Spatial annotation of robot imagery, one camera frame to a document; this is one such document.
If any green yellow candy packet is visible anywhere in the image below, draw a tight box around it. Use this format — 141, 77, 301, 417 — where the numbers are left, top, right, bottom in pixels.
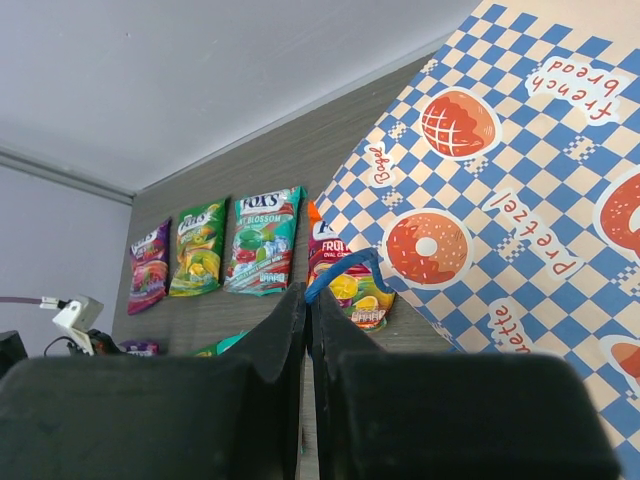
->
168, 198, 228, 297

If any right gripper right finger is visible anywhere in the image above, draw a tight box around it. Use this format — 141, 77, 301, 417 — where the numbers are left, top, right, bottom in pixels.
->
309, 290, 621, 479

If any orange fruit candy packet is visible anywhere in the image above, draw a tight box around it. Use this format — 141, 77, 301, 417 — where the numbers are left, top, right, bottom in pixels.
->
307, 201, 395, 332

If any teal mint candy packet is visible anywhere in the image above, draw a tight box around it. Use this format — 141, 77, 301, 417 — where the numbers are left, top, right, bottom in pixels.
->
224, 186, 306, 296

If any purple candy snack packet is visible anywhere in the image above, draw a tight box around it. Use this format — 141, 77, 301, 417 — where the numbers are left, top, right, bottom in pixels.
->
127, 218, 171, 315

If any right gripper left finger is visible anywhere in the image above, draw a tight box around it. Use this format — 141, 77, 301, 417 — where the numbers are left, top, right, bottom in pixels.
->
1, 284, 306, 479

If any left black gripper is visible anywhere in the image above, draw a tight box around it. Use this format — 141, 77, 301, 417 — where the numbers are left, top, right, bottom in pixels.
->
66, 329, 124, 356

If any checkered paper bag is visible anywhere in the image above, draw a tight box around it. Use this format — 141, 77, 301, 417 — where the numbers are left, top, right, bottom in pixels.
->
316, 1, 639, 452

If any left aluminium corner post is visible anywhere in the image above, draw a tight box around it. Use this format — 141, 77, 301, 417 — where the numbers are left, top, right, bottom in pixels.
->
1, 147, 136, 206

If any green lime candy packet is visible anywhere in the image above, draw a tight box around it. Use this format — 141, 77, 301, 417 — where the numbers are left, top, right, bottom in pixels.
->
191, 344, 218, 357

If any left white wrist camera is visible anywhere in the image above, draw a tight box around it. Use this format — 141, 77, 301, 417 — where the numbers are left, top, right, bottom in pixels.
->
39, 295, 104, 356

